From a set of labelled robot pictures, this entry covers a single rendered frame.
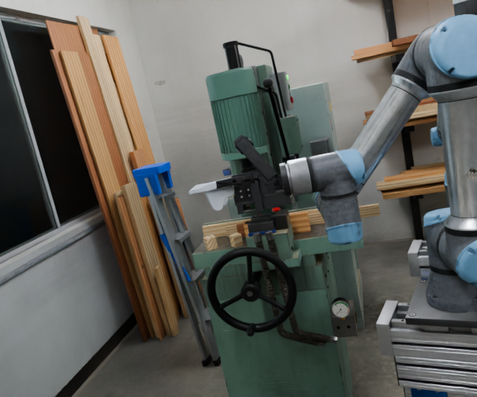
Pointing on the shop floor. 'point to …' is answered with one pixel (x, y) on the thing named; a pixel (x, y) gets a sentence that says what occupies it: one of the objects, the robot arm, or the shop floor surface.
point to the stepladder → (178, 252)
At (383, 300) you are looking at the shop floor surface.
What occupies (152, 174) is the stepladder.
